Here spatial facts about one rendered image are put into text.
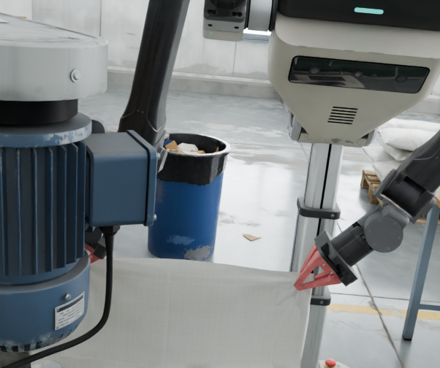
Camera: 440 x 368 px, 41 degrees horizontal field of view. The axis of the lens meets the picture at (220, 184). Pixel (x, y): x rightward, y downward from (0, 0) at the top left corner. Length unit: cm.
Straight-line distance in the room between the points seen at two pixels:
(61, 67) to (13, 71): 4
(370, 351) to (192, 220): 116
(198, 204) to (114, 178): 260
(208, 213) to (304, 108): 195
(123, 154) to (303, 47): 70
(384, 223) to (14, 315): 56
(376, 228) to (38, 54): 59
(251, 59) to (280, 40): 771
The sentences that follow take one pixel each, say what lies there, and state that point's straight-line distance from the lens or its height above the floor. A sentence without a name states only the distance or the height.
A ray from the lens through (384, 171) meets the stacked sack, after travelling 445.
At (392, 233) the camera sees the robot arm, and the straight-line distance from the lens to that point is 95.
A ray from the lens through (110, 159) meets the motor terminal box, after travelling 64.
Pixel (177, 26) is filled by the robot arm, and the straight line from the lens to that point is 83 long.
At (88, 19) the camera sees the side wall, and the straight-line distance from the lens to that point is 918.
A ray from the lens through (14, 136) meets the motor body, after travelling 59.
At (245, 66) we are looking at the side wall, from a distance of 900.
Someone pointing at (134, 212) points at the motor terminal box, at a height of 123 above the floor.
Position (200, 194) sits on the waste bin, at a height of 42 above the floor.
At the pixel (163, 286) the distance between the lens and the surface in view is 104.
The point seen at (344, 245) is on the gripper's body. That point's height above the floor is 109.
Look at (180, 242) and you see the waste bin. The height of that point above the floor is 13.
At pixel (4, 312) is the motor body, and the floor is 114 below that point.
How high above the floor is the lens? 147
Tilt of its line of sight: 18 degrees down
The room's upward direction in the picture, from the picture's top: 5 degrees clockwise
